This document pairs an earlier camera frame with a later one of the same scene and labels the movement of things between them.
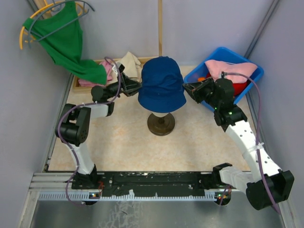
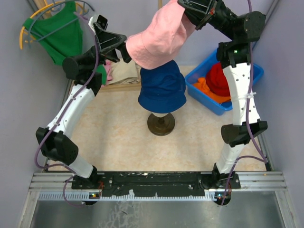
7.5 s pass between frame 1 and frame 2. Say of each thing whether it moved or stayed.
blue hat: stayed
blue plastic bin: stayed
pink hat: moved
